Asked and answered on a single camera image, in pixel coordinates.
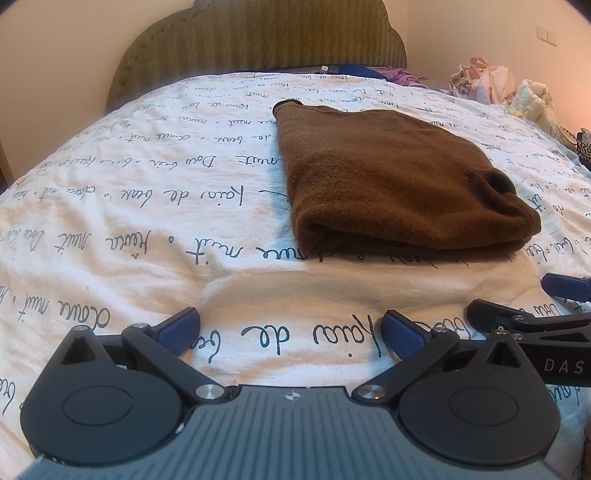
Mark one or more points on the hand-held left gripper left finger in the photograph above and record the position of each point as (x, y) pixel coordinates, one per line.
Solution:
(178, 328)

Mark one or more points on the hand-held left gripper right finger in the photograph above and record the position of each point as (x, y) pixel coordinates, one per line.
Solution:
(402, 332)

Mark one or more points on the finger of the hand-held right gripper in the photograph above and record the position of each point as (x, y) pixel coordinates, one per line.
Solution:
(549, 323)
(570, 286)

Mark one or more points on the brown knit sweater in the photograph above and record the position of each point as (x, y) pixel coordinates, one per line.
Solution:
(392, 184)

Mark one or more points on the pile of pink clothes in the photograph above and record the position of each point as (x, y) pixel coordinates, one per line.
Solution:
(485, 81)

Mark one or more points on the white script printed blanket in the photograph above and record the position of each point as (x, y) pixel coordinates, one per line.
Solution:
(138, 207)

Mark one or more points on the black white striped cloth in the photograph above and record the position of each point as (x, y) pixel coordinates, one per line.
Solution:
(584, 146)

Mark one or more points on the pale yellow quilt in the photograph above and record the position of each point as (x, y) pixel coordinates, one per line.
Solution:
(540, 110)

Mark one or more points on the purple cloth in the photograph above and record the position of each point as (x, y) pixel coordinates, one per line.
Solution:
(401, 76)

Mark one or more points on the blue cloth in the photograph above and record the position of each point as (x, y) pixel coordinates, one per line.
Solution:
(358, 70)

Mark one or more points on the green upholstered headboard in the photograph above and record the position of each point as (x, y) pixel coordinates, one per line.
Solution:
(254, 41)

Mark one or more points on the white wall light switch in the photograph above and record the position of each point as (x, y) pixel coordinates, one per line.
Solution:
(546, 36)

